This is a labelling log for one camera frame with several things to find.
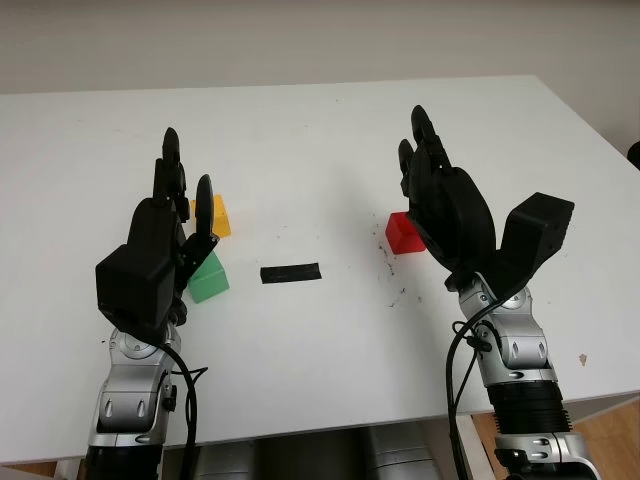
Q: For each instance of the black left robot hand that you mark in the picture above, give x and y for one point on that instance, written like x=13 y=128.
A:
x=150 y=222

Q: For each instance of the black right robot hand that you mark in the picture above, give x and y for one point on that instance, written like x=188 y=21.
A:
x=455 y=215

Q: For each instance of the red wooden block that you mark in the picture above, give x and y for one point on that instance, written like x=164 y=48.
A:
x=402 y=237

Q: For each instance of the yellow wooden block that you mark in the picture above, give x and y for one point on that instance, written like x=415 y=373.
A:
x=222 y=220

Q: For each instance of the green wooden block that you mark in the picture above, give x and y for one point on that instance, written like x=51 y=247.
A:
x=210 y=282

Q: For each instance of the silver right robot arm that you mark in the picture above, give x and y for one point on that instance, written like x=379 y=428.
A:
x=520 y=345

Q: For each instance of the black tape strip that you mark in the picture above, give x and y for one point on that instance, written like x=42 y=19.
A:
x=290 y=273

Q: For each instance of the black object beside table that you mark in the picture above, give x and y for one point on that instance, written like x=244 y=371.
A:
x=635 y=155

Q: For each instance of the white table leg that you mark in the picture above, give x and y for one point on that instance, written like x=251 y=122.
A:
x=67 y=471
x=466 y=450

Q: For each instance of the grey robot lower body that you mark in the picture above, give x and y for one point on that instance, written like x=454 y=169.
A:
x=310 y=455

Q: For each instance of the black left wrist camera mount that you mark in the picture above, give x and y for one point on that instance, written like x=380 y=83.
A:
x=132 y=285

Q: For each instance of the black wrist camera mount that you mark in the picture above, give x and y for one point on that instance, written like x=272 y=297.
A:
x=535 y=230
x=132 y=285

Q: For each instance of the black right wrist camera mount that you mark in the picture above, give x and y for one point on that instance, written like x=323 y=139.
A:
x=535 y=230

